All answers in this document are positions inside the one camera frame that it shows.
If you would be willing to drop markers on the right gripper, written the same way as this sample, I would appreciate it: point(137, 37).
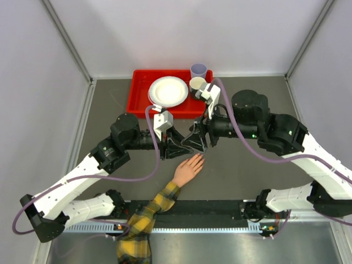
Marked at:
point(207, 126)

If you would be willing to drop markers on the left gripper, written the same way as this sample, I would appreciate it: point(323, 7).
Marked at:
point(171, 149)

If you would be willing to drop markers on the glitter nail polish bottle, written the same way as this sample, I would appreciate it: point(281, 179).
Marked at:
point(186, 143)

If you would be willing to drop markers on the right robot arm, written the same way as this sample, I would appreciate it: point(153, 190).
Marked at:
point(281, 134)

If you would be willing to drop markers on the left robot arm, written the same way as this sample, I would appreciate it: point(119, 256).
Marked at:
point(53, 211)

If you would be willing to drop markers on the yellow plaid sleeve forearm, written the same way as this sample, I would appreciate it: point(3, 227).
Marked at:
point(135, 246)

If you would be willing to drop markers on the mannequin hand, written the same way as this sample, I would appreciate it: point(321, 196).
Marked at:
point(188, 170)

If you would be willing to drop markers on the dark green mug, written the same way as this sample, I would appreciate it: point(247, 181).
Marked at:
point(195, 84)

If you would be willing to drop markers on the white paper plates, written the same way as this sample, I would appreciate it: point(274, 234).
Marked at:
point(168, 91)

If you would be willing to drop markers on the lavender plastic cup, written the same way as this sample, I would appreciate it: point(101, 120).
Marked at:
point(198, 70)

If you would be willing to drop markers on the red plastic tray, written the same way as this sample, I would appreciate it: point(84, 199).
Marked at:
point(138, 95)

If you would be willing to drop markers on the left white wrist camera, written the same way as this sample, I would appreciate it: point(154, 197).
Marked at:
point(162, 120)

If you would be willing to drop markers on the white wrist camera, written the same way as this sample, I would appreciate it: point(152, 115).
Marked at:
point(210, 94)
point(162, 120)

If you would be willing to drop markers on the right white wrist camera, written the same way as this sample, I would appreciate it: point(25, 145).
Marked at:
point(210, 94)

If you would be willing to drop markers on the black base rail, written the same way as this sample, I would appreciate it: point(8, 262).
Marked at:
point(235, 209)

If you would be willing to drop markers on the slotted cable duct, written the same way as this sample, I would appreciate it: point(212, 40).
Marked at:
point(109, 228)

